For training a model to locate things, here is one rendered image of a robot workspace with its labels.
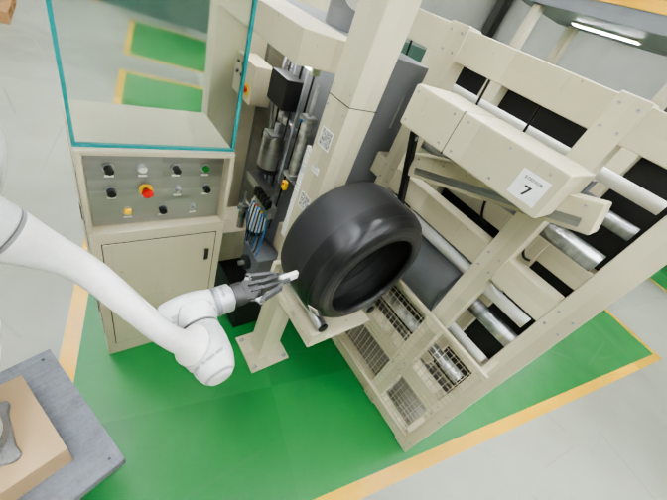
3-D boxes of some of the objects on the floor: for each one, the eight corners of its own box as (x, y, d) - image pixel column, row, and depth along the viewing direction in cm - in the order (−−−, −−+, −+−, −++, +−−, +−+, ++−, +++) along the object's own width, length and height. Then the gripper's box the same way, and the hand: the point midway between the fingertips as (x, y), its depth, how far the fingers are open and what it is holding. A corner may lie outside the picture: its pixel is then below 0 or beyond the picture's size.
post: (248, 343, 214) (466, -350, 62) (266, 337, 222) (497, -290, 70) (256, 360, 207) (523, -372, 56) (275, 352, 215) (550, -303, 64)
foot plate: (235, 338, 213) (235, 336, 212) (271, 326, 229) (271, 324, 228) (251, 373, 199) (252, 371, 198) (288, 357, 216) (289, 356, 214)
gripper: (239, 305, 94) (308, 280, 107) (223, 274, 101) (290, 254, 113) (239, 318, 99) (305, 294, 112) (223, 288, 106) (287, 268, 119)
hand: (288, 277), depth 111 cm, fingers closed
